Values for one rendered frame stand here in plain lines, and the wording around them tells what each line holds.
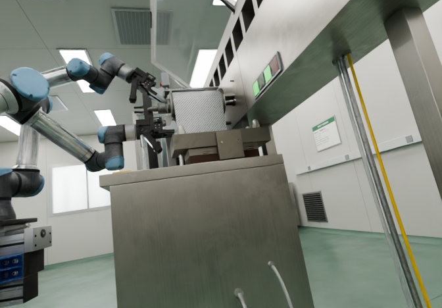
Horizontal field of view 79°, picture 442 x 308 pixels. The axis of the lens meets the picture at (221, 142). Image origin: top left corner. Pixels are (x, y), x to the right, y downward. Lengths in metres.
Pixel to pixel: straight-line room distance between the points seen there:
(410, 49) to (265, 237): 0.70
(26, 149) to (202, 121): 0.85
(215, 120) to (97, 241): 5.84
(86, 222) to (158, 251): 6.00
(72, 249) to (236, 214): 6.18
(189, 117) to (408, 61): 0.86
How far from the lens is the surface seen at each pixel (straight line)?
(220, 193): 0.96
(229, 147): 1.04
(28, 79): 1.10
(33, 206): 7.22
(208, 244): 0.96
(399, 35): 0.83
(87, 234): 6.91
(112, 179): 0.95
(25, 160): 1.58
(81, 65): 1.30
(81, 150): 1.27
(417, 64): 0.79
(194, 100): 1.31
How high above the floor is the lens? 0.75
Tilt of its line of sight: 13 degrees up
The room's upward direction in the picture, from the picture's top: 9 degrees counter-clockwise
